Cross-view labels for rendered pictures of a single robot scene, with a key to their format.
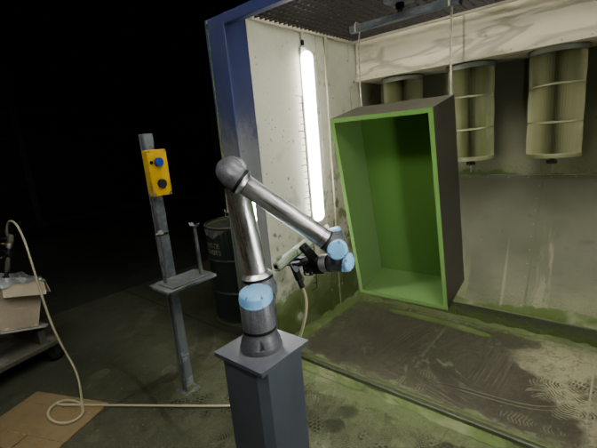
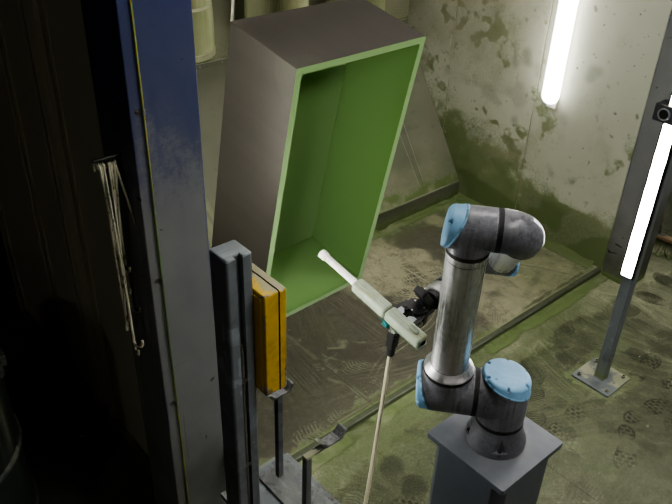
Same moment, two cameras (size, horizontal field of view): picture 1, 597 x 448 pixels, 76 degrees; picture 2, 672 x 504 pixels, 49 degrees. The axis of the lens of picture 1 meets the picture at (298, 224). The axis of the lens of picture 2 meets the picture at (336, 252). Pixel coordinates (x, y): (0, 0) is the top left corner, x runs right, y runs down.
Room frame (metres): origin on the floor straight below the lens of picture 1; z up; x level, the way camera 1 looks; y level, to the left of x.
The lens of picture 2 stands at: (1.89, 1.95, 2.38)
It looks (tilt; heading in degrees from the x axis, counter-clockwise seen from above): 32 degrees down; 277
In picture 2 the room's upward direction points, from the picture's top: 2 degrees clockwise
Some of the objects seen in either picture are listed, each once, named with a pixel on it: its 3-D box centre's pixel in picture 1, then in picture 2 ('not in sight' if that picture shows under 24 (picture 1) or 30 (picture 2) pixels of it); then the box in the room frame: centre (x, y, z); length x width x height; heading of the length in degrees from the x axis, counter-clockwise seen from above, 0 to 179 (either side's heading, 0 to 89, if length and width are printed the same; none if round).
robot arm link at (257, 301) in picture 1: (257, 307); (501, 393); (1.58, 0.22, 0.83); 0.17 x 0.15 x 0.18; 178
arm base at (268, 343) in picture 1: (260, 335); (497, 426); (1.57, 0.22, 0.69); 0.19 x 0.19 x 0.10
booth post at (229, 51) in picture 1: (246, 203); (168, 298); (2.55, 0.34, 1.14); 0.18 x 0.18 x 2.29; 49
